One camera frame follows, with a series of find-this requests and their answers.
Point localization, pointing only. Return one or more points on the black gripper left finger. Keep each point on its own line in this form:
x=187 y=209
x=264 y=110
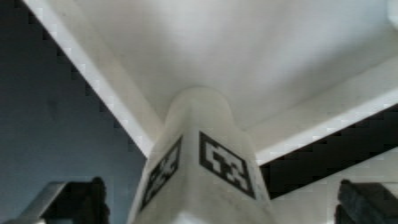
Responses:
x=70 y=203

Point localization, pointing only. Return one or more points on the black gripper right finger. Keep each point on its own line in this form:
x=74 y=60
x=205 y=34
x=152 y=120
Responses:
x=369 y=203

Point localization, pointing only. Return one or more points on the white table leg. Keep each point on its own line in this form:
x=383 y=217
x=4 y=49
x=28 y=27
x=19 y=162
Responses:
x=202 y=186

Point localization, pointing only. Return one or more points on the white square tabletop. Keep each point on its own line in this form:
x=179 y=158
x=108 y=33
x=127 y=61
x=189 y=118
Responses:
x=298 y=56

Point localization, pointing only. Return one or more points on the white U-shaped obstacle fence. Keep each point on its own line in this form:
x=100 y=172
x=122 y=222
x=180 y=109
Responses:
x=307 y=206

